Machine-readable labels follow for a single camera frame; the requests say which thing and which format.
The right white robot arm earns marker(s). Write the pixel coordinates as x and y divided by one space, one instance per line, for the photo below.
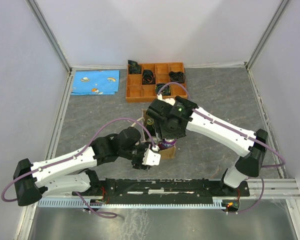
247 144

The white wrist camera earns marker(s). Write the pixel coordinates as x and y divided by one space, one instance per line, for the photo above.
151 158
168 100

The rolled dark tie front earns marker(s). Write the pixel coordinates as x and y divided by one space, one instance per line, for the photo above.
162 89

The blue patterned cloth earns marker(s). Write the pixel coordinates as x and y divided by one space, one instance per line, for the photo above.
95 82

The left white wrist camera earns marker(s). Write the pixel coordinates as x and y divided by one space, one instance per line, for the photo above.
151 158

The orange wooden divided tray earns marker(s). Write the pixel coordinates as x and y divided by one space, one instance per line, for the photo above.
136 92

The rolled dark tie right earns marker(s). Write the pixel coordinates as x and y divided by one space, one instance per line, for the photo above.
177 77

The green bottle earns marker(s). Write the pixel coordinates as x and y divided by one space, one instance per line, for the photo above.
150 126

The purple Fanta can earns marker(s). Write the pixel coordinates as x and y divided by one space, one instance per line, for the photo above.
167 143

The rolled dark tie corner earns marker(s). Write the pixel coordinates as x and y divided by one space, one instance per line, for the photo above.
134 68

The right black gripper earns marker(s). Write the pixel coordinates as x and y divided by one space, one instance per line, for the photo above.
179 133

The rolled dark tie middle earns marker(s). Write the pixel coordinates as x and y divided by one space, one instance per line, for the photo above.
148 77

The rolled dark tie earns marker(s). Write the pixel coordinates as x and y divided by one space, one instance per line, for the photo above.
148 77
177 77
162 89

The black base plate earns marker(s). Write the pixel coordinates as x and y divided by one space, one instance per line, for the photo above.
164 191

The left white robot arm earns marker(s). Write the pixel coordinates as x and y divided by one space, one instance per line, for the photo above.
36 180

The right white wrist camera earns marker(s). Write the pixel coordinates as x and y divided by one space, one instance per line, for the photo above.
168 100

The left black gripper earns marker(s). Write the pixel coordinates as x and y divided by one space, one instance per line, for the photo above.
138 164

